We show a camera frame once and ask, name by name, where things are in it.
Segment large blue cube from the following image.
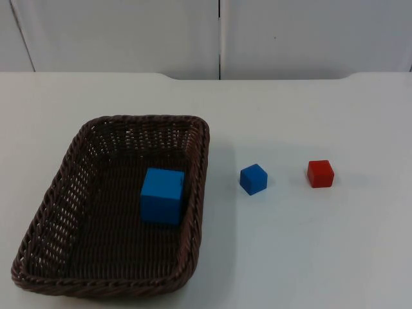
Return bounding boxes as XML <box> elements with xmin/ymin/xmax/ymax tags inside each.
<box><xmin>140</xmin><ymin>167</ymin><xmax>185</xmax><ymax>225</ymax></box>

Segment dark brown wicker basket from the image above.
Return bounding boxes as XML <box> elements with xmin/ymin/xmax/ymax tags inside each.
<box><xmin>10</xmin><ymin>114</ymin><xmax>211</xmax><ymax>299</ymax></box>

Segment small blue cube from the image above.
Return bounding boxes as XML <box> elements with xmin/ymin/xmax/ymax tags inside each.
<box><xmin>239</xmin><ymin>163</ymin><xmax>268</xmax><ymax>196</ymax></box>

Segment small red cube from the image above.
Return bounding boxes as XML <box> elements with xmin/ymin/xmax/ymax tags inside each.
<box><xmin>306</xmin><ymin>159</ymin><xmax>335</xmax><ymax>189</ymax></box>

